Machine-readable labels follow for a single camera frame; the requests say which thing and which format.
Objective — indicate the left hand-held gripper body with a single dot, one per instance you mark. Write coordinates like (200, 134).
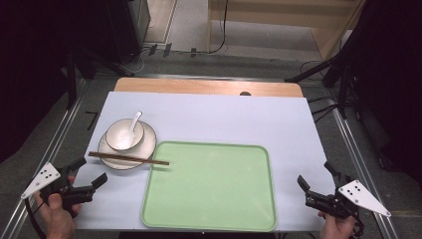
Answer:
(71, 194)

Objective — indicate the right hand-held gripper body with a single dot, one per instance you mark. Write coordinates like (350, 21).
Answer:
(331, 203)

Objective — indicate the person's right hand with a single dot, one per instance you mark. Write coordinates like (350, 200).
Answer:
(336, 228)

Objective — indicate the person's left hand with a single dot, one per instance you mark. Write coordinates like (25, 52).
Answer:
(58, 219)

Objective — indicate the brown wooden chopstick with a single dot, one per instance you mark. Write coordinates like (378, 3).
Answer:
(129, 158)
(126, 159)

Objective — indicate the white ceramic bowl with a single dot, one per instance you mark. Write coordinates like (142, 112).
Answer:
(116, 132)

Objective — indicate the white ceramic spoon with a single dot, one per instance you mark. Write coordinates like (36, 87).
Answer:
(127, 137)

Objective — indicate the white ceramic plate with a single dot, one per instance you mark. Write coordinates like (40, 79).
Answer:
(147, 141)

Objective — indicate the green plastic tray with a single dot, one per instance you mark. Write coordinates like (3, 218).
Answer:
(212, 189)

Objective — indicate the white table cover board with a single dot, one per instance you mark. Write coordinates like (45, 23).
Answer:
(232, 119)

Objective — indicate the black tripod stand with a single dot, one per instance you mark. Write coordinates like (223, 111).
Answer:
(315, 69)

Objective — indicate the black curtain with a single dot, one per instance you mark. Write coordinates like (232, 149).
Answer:
(30, 66)
(391, 83)

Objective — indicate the wooden table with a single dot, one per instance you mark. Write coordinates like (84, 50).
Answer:
(185, 86)

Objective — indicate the light wooden shelf unit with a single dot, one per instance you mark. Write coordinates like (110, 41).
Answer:
(331, 30)

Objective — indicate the black cabinet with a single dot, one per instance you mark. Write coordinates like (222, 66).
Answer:
(126, 26)

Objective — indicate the aluminium floor rail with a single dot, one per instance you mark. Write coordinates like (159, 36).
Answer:
(360, 166)
(49, 156)

